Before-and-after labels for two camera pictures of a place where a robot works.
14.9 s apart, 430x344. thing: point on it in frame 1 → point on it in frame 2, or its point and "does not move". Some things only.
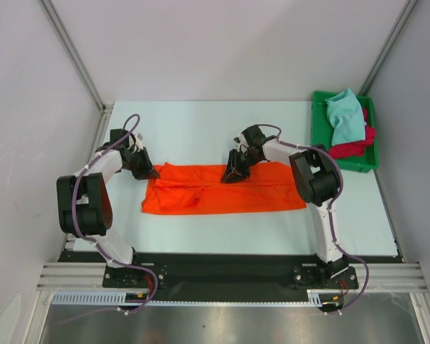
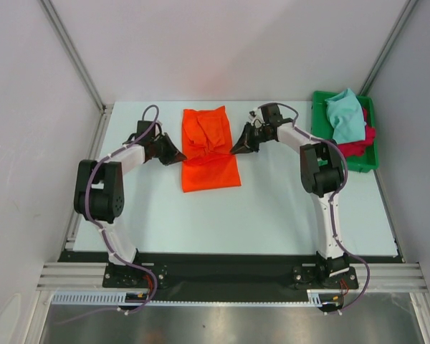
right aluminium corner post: x=374 y=72 does not move
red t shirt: x=357 y=148 does not move
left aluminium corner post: x=82 y=66 does not move
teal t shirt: x=346 y=116 does not move
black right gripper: x=239 y=162 → x=253 y=135
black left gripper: x=147 y=172 → x=173 y=155
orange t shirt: x=217 y=188 → x=208 y=159
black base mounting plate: x=222 y=277 does not move
